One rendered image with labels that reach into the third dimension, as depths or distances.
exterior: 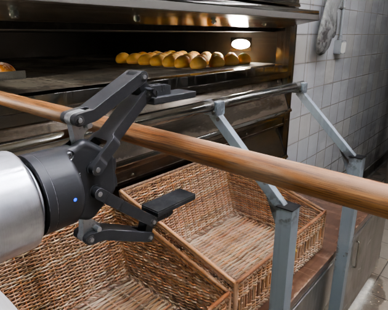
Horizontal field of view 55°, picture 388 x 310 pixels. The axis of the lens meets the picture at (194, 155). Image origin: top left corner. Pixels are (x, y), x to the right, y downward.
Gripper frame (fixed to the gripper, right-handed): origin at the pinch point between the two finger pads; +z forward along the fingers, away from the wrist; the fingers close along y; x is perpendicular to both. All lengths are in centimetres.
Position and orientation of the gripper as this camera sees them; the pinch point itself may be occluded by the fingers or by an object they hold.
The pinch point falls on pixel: (181, 147)
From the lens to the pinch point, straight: 47.3
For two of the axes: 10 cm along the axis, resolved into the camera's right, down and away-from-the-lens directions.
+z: 6.6, -2.3, 7.2
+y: 0.0, 9.5, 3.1
